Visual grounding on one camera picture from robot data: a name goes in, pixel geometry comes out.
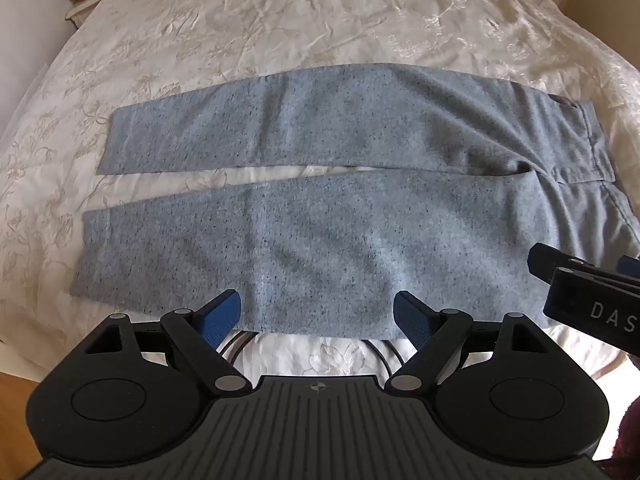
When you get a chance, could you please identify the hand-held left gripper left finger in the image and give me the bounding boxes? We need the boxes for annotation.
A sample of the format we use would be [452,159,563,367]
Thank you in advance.
[92,289,254,396]

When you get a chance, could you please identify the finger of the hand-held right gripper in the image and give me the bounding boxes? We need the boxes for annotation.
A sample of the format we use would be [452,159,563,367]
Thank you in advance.
[617,255,640,284]
[527,242,602,284]

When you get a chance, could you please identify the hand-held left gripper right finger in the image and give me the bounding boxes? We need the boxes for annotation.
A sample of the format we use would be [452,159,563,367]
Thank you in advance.
[385,290,547,396]

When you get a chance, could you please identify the black cable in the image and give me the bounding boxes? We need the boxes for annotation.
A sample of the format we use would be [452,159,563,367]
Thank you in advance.
[221,331,262,363]
[366,339,408,377]

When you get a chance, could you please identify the white floral bedspread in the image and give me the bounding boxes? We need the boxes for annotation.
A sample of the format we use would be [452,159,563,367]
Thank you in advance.
[0,0,640,397]

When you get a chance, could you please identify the grey-blue speckled pants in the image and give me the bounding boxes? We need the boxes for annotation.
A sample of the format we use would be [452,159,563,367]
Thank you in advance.
[70,62,640,347]

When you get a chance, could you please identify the dark red cloth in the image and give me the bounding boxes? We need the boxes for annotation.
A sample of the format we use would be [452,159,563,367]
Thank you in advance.
[617,395,640,480]

